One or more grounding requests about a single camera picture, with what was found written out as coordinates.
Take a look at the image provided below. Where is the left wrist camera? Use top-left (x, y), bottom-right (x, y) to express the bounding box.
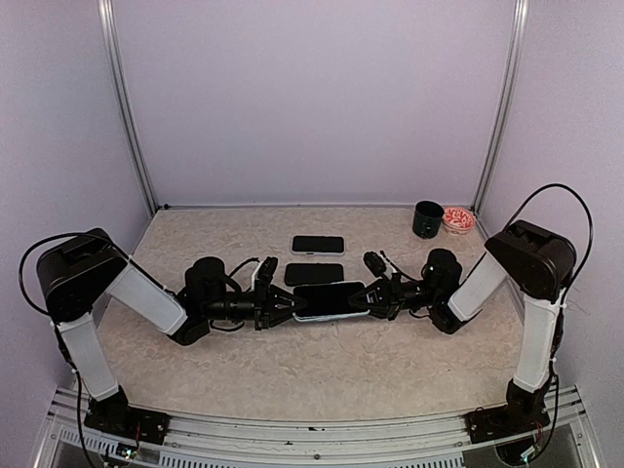
top-left (252, 256), bottom-right (278, 291)

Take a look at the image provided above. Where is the aluminium frame post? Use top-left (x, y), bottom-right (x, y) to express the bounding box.
top-left (471, 0), bottom-right (529, 216)
top-left (97, 0), bottom-right (159, 216)

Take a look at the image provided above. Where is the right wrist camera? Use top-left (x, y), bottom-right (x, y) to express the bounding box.
top-left (364, 252), bottom-right (398, 281)

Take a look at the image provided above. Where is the red white patterned bowl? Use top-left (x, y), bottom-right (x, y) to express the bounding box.
top-left (443, 207), bottom-right (476, 235)

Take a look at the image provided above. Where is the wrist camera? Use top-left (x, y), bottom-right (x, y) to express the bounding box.
top-left (364, 252), bottom-right (398, 281)
top-left (252, 256), bottom-right (278, 291)

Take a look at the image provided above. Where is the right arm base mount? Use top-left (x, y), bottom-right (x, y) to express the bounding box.
top-left (464, 384), bottom-right (551, 444)

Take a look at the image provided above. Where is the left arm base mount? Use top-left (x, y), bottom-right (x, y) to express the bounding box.
top-left (84, 394), bottom-right (171, 446)

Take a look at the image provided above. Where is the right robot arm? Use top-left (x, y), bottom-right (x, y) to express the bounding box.
top-left (348, 220), bottom-right (577, 433)

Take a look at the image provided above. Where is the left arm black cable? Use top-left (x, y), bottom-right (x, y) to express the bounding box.
top-left (18, 232), bottom-right (98, 318)

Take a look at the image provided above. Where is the left aluminium frame post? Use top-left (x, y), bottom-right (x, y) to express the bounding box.
top-left (97, 0), bottom-right (159, 216)

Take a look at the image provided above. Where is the green edged smartphone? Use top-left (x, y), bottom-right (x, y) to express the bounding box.
top-left (287, 265), bottom-right (342, 286)

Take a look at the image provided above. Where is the right aluminium frame post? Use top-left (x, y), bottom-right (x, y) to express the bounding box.
top-left (471, 0), bottom-right (529, 216)

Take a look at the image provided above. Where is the dark green mug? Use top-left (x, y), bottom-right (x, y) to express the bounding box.
top-left (412, 200), bottom-right (445, 239)

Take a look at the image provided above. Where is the front aluminium rail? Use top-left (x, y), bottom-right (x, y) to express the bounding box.
top-left (33, 384), bottom-right (599, 468)

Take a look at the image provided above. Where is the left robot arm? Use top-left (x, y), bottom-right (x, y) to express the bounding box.
top-left (36, 228), bottom-right (307, 434)

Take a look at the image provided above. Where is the black phone case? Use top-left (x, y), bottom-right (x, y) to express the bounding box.
top-left (284, 262), bottom-right (345, 289)

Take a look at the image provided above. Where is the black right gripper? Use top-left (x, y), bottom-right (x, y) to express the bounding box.
top-left (347, 272), bottom-right (441, 320)

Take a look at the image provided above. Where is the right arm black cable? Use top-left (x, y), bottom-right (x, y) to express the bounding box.
top-left (506, 183), bottom-right (595, 289)

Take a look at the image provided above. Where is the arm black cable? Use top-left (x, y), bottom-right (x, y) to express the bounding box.
top-left (506, 183), bottom-right (595, 289)
top-left (18, 232), bottom-right (98, 318)

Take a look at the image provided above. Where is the silver edged black smartphone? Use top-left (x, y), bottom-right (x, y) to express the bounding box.
top-left (293, 281), bottom-right (367, 318)

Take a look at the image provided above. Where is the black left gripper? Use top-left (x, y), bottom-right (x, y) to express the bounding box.
top-left (204, 279), bottom-right (308, 331)

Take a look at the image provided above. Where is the light blue phone case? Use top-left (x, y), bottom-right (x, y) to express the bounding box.
top-left (292, 280), bottom-right (371, 323)

